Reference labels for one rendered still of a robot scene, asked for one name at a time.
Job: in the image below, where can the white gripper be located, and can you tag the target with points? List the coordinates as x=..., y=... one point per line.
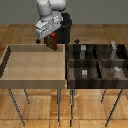
x=45, y=27

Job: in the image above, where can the red cereal box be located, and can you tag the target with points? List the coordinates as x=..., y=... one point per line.
x=52, y=41

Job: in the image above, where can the dark wooden compartment bin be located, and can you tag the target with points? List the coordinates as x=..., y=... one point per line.
x=96, y=71

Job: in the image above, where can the light wooden bin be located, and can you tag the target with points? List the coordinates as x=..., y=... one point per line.
x=33, y=63

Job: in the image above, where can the grey milk carton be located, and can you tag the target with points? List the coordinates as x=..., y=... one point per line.
x=83, y=52

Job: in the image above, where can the thin metal table leg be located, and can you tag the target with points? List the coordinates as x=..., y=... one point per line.
x=72, y=106
x=104, y=95
x=59, y=105
x=16, y=106
x=26, y=96
x=113, y=106

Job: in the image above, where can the grey bottle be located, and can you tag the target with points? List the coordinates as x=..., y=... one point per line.
x=113, y=49

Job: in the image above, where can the small grey can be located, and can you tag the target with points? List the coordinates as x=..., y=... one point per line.
x=117, y=70

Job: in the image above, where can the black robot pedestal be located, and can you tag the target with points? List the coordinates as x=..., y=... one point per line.
x=65, y=28

